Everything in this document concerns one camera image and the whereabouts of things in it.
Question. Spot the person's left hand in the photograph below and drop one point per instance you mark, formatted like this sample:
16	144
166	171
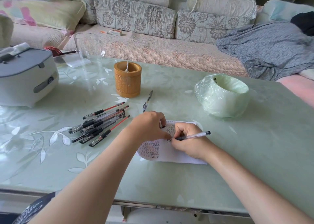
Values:
144	126

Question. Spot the person's right hand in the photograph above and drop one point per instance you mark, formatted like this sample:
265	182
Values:
193	144

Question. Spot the person's left thumb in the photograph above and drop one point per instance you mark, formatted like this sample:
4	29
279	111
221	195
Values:
164	136

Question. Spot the person's right thumb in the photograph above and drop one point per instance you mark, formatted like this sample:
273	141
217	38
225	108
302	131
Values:
177	144

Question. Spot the white handwritten paper sheet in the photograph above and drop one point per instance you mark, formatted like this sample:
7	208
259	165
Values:
157	151

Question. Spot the clear black gel pen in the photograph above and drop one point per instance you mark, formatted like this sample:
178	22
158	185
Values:
198	134

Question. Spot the person's right forearm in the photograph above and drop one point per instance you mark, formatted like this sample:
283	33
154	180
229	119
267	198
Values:
250	189

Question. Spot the person's left forearm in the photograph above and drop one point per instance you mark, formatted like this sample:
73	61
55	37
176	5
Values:
95	179

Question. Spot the single blue-black gel pen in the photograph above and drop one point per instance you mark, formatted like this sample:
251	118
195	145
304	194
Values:
147	102

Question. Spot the bin with green plastic bag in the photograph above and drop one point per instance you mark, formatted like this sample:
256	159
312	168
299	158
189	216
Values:
220	98

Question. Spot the bamboo pen holder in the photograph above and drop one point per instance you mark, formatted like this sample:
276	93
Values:
127	83

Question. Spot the pile of gel pens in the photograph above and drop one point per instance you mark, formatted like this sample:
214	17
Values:
98	128

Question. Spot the beige quilted sofa cover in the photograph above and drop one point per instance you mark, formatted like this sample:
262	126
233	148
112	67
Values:
159	49

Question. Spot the clear glass pitcher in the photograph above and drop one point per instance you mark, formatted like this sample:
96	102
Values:
89	49

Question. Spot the brown floral sofa cushion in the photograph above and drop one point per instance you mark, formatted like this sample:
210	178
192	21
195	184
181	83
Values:
203	27
81	2
135	16

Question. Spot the grey patterned blanket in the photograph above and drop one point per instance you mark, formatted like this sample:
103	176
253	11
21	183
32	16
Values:
267	47

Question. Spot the pink bed sheet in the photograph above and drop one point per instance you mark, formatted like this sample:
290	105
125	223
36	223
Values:
298	87

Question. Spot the cream frilled pillow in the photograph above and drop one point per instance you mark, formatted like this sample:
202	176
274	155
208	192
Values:
220	5

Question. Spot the person's dark patterned clothing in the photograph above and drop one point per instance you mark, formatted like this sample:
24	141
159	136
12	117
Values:
34	208

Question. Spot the white grey rice cooker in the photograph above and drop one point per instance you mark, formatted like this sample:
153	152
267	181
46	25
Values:
24	79

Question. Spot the light blue blanket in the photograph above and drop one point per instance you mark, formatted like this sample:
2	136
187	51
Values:
277	10

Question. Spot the yellow pink floral pillow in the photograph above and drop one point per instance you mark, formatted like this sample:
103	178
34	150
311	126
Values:
41	13

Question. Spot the black garment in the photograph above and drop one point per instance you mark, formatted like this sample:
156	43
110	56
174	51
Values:
304	22

